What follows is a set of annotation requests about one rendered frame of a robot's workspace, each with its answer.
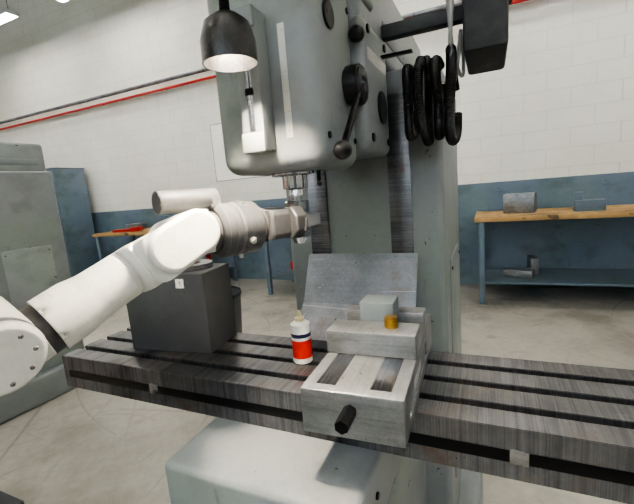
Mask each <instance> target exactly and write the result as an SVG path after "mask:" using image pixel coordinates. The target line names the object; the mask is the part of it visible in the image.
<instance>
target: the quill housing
mask: <svg viewBox="0 0 634 504"><path fill-rule="evenodd" d="M247 4H252V5H253V6H254V7H255V8H256V9H258V10H259V11H261V12H262V13H263V14H264V21H265V31H266V42H267V52H268V63H269V73H270V84H271V94H272V104H273V115H274V125H275V136H276V146H277V151H276V152H274V153H266V154H259V155H257V154H245V153H244V148H243V139H242V135H243V134H244V133H243V124H242V115H241V105H240V96H239V87H238V78H237V72H232V73H226V72H216V71H215V75H216V83H217V92H218V100H219V109H220V117H221V126H222V134H223V143H224V151H225V160H226V164H227V167H228V169H229V170H230V171H231V172H232V173H234V174H236V175H239V176H271V174H274V173H281V172H291V171H305V170H321V172H322V171H332V170H341V169H346V168H349V167H350V166H351V165H353V163H354V162H355V159H356V144H357V139H356V138H355V123H354V125H353V128H352V132H351V136H350V140H349V143H350V144H351V146H352V154H351V156H350V157H349V158H348V159H345V160H340V159H338V158H336V157H335V155H334V153H333V148H334V145H335V144H336V143H337V142H338V141H341V140H342V137H343V133H344V130H345V126H346V123H347V119H348V116H349V112H350V109H351V106H350V105H349V104H348V103H347V102H346V100H345V97H344V94H343V88H342V73H343V70H344V68H345V66H347V65H351V60H350V44H349V36H348V32H349V28H348V14H349V10H348V8H347V4H346V0H229V6H230V10H232V9H235V8H238V7H241V6H244V5H247Z"/></svg>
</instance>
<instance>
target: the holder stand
mask: <svg viewBox="0 0 634 504"><path fill-rule="evenodd" d="M126 305H127V311H128V317H129V323H130V329H131V335H132V341H133V347H134V349H140V350H159V351H177V352H196V353H213V352H214V351H216V350H217V349H218V348H219V347H221V346H222V345H223V344H225V343H226V342H227V341H228V340H230V339H231V338H232V337H233V336H235V335H236V334H237V330H236V322H235V314H234V305H233V297H232V289H231V280H230V272H229V264H228V263H213V261H212V260H210V259H200V260H198V261H197V262H195V263H194V264H193V265H191V266H190V267H189V268H187V269H186V270H184V271H183V272H182V273H180V274H179V275H178V276H176V277H175V278H174V279H172V280H170V281H168V282H163V283H161V284H160V285H159V286H157V287H156V288H154V289H152V290H149V291H147V292H142V293H141V294H140V295H138V296H137V297H136V298H134V299H133V300H131V301H130V302H129V303H127V304H126Z"/></svg>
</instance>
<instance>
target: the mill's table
mask: <svg viewBox="0 0 634 504"><path fill-rule="evenodd" d="M311 343H312V355H313V360H312V361H311V362H310V363H308V364H303V365H300V364H296V363H295V362H294V359H293V350H292V340H291V337H280V336H270V335H259V334H249V333H238V332H237V334H236V335H235V336H233V337H232V338H231V339H230V340H228V341H227V342H226V343H225V344H223V345H222V346H221V347H219V348H218V349H217V350H216V351H214V352H213V353H196V352H177V351H159V350H140V349H134V347H133V341H132V335H131V329H130V327H128V328H127V331H122V330H121V331H119V332H117V333H114V334H112V335H109V336H107V340H106V339H100V340H97V341H95V342H93V343H90V344H88V345H86V346H85V348H86V349H79V348H78V349H76V350H74V351H71V352H69V353H67V354H64V355H62V359H63V364H64V369H65V374H66V379H67V384H68V386H72V387H77V388H81V389H86V390H91V391H96V392H100V393H105V394H110V395H115V396H119V397H124V398H129V399H134V400H138V401H143V402H148V403H153V404H157V405H162V406H167V407H171V408H176V409H181V410H186V411H190V412H195V413H200V414H205V415H209V416H214V417H219V418H224V419H228V420H233V421H238V422H243V423H247V424H252V425H257V426H262V427H266V428H271V429H276V430H281V431H285V432H290V433H295V434H299V435H304V436H309V437H314V438H318V439H323V440H328V441H333V442H337V443H342V444H347V445H352V446H356V447H361V448H366V449H371V450H375V451H380V452H385V453H390V454H394V455H399V456H404V457H408V458H413V459H418V460H423V461H427V462H432V463H437V464H442V465H446V466H451V467H456V468H461V469H465V470H470V471H475V472H480V473H484V474H489V475H494V476H499V477H503V478H508V479H513V480H517V481H522V482H527V483H532V484H536V485H541V486H546V487H551V488H555V489H560V490H565V491H570V492H574V493H579V494H584V495H589V496H593V497H598V498H603V499H608V500H612V501H617V502H622V503H627V504H634V370H629V369H619V368H608V367H598V366H587V365H576V364H566V363H555V362H545V361H534V360H524V359H513V358H502V357H492V356H481V355H471V354H460V353H450V352H439V351H430V353H429V357H428V361H427V365H426V369H425V374H424V378H423V382H422V386H421V390H420V394H419V399H418V403H417V407H416V411H415V415H414V420H413V424H412V428H411V432H410V436H409V440H408V445H407V447H406V448H400V447H394V446H389V445H383V444H377V443H372V442H366V441H360V440H355V439H349V438H343V437H338V436H332V435H326V434H321V433H315V432H309V431H305V430H304V426H303V415H302V405H301V394H300V387H301V386H302V385H303V383H304V382H305V381H306V380H307V378H308V377H309V376H310V375H311V373H312V372H313V371H314V370H315V369H316V367H317V366H318V365H319V364H320V362H321V361H322V360H323V359H324V358H325V356H326V355H327V354H328V353H329V352H328V347H327V341H323V340H312V339H311Z"/></svg>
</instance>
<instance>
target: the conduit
mask: <svg viewBox="0 0 634 504"><path fill-rule="evenodd" d="M411 53H413V50H412V49H407V50H403V51H398V52H394V53H390V54H385V55H381V58H382V59H383V60H384V59H388V58H393V57H397V56H402V55H406V54H411ZM445 54H446V65H445V63H444V61H443V59H442V57H441V56H439V55H434V56H433V57H432V58H431V57H430V56H429V55H424V56H422V55H421V56H418V57H417V58H416V61H415V64H414V67H413V66H412V65H411V64H405V65H404V66H403V68H402V87H403V88H402V89H403V100H404V101H403V102H404V103H403V104H404V105H403V106H404V107H403V108H404V109H403V110H404V111H403V112H404V113H403V114H404V115H403V116H404V132H405V136H406V139H407V140H409V141H415V140H416V139H417V138H418V136H419V133H420V135H421V138H422V141H423V144H424V145H425V146H431V145H432V144H433V142H434V136H435V139H437V140H442V139H443V138H444V137H445V138H446V141H447V143H448V144H449V145H451V146H454V145H457V144H458V142H459V141H460V138H461V134H462V113H461V112H455V104H456V103H455V102H456V101H455V100H456V99H455V98H456V97H455V95H456V94H455V93H456V92H455V91H458V90H460V88H459V87H460V86H459V81H458V80H459V79H458V78H459V77H458V76H457V50H456V46H455V45H454V44H449V45H447V46H446V49H445ZM445 66H446V72H445V73H446V74H445V75H446V76H445V77H446V78H445V82H441V81H442V80H441V70H442V69H443V68H444V67H445ZM423 71H424V81H425V82H424V83H425V85H424V86H425V87H424V88H425V90H424V91H425V92H424V93H425V94H424V95H425V96H424V97H425V99H423ZM456 76H457V77H456ZM456 78H457V81H456ZM412 93H413V94H412ZM423 100H425V101H423ZM413 101H414V102H413ZM424 102H425V103H424ZM413 103H414V104H413ZM424 104H425V105H424ZM413 105H414V106H413ZM433 106H434V107H433ZM413 107H414V108H413ZM433 108H434V109H433ZM413 109H414V110H413ZM433 110H434V126H433ZM413 111H414V112H413ZM413 113H414V114H413ZM413 115H414V116H413ZM433 127H434V129H433Z"/></svg>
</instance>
